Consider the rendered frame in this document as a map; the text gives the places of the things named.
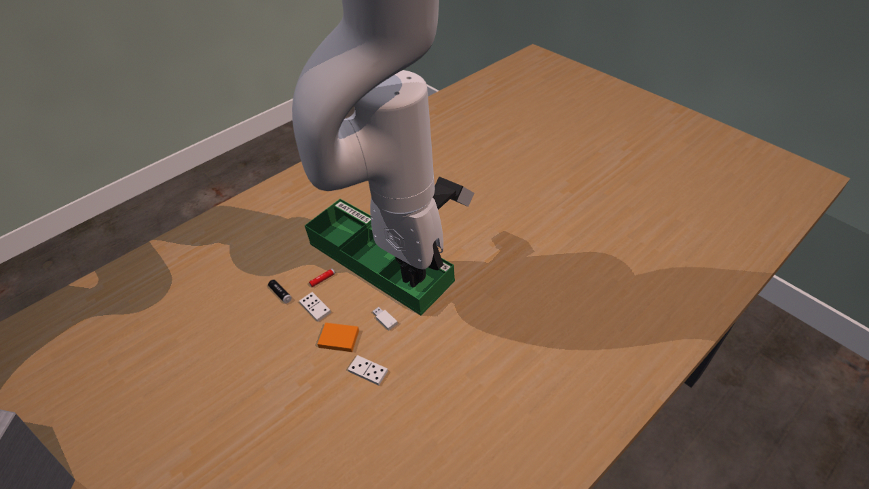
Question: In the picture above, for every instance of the black aa battery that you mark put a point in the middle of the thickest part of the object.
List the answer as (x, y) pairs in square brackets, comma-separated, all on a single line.
[(279, 291)]

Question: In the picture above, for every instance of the orange flat block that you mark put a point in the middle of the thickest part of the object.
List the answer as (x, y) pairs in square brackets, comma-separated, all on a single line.
[(338, 337)]

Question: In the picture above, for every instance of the red battery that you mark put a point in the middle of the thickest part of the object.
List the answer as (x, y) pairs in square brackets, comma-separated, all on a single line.
[(322, 277)]

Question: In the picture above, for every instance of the green three-compartment tray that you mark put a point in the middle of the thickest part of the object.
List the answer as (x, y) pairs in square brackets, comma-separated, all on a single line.
[(344, 233)]

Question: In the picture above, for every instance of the white domino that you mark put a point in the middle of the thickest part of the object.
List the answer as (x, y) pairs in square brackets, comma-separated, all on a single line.
[(368, 370), (315, 306)]

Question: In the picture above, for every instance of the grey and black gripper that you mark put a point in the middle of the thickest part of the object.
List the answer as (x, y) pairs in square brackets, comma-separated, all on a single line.
[(412, 237)]

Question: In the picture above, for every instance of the white usb stick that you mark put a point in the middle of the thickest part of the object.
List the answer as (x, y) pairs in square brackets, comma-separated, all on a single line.
[(385, 318)]

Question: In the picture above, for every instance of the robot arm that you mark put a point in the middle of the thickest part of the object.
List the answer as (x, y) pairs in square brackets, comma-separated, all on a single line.
[(387, 140)]

